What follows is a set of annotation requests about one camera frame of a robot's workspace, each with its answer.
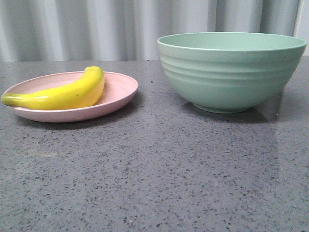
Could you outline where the yellow banana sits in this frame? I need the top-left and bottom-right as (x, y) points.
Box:
(1, 66), (105, 110)

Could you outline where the green ribbed bowl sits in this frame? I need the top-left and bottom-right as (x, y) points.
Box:
(157, 32), (307, 114)

